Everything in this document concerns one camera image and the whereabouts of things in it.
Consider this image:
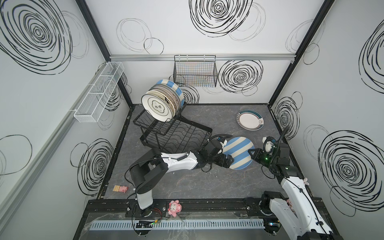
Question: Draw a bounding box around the blue striped plate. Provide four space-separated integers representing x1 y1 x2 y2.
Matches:
156 80 185 107
223 137 255 170

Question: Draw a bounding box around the black wire dish rack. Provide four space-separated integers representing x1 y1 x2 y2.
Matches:
134 106 213 154

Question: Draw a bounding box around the white plate green rim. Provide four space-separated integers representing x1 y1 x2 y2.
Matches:
236 110 264 131

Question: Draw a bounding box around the white plate black rim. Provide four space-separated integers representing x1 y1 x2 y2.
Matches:
142 94 173 122

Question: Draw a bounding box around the cream floral plate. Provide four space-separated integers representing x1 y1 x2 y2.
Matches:
147 89 177 117

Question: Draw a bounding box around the blue striped plate front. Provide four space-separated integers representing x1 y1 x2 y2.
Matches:
156 80 185 107

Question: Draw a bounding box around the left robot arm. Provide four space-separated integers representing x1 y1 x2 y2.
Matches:
126 140 235 217

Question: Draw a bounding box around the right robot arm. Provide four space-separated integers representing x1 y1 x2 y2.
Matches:
248 137 342 240

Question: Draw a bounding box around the white bunny pink toy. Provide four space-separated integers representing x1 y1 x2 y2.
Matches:
303 178 310 186

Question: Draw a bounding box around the pink plush toy left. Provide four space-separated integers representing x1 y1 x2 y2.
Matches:
168 200 182 218

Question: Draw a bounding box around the small pink toy left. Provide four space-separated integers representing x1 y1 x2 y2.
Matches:
113 185 129 193

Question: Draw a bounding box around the white slotted cable duct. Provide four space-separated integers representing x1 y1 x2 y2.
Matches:
90 219 265 231

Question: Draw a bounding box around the black wire wall basket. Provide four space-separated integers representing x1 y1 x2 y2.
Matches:
172 60 219 88

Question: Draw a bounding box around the aluminium wall rail back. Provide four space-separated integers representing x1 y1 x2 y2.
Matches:
110 54 296 62

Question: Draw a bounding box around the aluminium wall rail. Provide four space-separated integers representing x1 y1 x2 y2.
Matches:
110 54 296 62
1 76 96 229

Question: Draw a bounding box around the white mesh wall shelf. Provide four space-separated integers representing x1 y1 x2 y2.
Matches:
74 62 124 123

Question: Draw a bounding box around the aluminium wall rail left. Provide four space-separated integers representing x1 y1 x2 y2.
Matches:
1 76 96 229

